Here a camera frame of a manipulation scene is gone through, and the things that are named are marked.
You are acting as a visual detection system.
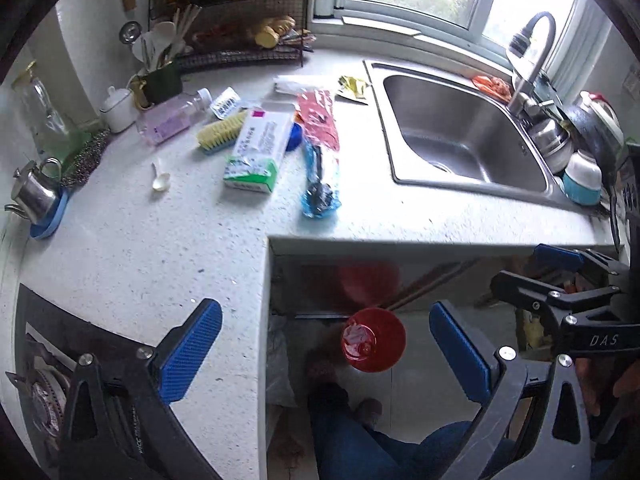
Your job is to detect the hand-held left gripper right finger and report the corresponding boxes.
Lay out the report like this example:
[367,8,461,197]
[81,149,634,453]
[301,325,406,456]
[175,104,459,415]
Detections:
[429,301,593,480]

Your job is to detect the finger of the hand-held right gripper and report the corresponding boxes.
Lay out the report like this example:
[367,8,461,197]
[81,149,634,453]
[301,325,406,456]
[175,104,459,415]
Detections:
[531,244,632,292]
[490,270,640,361]

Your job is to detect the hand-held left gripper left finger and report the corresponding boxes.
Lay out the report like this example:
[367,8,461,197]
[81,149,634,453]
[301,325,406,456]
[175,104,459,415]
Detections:
[59,298,223,480]

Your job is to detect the red plastic bin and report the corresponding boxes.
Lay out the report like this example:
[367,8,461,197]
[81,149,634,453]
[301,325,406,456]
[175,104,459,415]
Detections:
[341,308,407,373]

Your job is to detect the white plastic spoon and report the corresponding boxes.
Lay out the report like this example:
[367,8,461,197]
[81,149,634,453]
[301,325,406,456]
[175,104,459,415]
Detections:
[151,160,172,193]

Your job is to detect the white and green carton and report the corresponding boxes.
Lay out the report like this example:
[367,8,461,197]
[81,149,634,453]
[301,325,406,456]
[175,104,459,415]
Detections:
[222,109,296,195]

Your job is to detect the yellow scrub brush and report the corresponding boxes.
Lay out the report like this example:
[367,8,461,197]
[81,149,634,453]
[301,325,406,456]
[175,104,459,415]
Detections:
[196,110,248,155]

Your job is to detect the pink plastic bottle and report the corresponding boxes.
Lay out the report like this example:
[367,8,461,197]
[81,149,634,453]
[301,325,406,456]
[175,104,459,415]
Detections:
[136,88,213,147]

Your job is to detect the red and blue plastic package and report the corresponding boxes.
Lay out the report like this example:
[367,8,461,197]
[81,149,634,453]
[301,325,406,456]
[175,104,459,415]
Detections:
[296,89,343,219]

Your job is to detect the small white printed packet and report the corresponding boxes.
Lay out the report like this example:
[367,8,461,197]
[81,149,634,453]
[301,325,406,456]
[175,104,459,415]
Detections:
[210,87,251,121]

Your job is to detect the yellow sauce sachet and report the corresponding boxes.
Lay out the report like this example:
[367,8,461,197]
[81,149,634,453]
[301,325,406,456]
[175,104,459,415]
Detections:
[336,75,372,106]

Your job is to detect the clear plastic bag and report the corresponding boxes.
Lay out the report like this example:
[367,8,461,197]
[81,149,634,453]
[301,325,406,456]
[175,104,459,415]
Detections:
[273,75,333,97]

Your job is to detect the person's right hand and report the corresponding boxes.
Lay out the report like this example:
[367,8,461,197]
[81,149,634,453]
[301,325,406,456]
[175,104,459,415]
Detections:
[574,356,640,416]

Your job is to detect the blue and white bowl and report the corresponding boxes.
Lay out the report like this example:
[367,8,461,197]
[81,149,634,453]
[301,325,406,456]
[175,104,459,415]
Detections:
[562,149,603,207]

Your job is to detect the black frying pan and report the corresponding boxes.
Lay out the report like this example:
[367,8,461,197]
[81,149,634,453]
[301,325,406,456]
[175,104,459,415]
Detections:
[562,105,626,256]

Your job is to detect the white and red kettle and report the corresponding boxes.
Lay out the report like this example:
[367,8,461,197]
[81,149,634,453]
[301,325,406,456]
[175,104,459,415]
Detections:
[575,91,625,146]

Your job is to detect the steel cabinet door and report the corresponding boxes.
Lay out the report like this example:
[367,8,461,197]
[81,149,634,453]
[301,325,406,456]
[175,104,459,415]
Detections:
[272,259,406,317]
[400,259,501,311]

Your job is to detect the steel bowl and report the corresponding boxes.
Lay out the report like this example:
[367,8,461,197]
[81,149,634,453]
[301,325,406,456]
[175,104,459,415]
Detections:
[527,117,573,173]

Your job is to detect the pink slipper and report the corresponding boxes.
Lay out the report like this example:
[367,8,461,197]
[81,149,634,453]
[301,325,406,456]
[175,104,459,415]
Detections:
[356,399,383,428]
[306,347,346,386]

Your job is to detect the person's blue trousers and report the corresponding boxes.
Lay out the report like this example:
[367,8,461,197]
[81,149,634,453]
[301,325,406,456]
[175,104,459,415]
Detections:
[307,385,506,480]

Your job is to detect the gas stove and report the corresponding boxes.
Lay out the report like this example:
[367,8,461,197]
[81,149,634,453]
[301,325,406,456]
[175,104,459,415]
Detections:
[5,282,151,461]

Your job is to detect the steel faucet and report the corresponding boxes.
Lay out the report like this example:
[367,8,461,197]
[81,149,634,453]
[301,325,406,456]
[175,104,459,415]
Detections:
[506,11,558,116]

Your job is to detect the orange cloth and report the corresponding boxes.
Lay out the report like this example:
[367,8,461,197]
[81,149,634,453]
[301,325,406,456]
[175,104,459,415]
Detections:
[472,75,513,98]

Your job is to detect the stainless steel sink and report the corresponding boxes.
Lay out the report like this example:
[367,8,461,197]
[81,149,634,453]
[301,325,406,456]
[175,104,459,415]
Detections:
[364,60,596,211]

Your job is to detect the blue coaster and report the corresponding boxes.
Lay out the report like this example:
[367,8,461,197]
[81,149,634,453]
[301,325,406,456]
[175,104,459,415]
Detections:
[29,187,71,240]

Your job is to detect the steel wool scrubber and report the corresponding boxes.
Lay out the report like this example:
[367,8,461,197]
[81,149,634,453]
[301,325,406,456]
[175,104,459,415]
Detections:
[62,129,111,186]

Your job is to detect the small steel kettle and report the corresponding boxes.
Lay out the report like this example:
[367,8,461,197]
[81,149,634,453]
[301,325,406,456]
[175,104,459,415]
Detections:
[5,157,63,226]

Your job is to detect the white lidded pot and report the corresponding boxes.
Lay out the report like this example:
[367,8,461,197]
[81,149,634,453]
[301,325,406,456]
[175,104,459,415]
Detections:
[99,86,138,133]

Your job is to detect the dark green utensil holder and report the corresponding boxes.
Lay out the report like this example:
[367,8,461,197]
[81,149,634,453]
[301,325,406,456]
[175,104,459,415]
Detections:
[129,62,183,110]

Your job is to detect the glass jar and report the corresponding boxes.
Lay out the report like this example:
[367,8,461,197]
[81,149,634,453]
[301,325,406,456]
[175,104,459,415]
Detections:
[12,62,76,161]

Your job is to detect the wooden chopsticks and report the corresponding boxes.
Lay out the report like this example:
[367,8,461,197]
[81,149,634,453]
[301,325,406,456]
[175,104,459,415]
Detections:
[172,4,203,43]

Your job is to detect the ginger root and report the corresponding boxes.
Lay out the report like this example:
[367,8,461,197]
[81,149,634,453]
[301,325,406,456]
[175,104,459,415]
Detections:
[254,15,297,50]

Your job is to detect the window frame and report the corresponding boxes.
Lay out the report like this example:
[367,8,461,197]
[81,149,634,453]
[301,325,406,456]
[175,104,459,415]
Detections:
[312,0,591,76]

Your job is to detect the black wire rack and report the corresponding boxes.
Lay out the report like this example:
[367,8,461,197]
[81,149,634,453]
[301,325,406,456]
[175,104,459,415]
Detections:
[147,0,316,73]

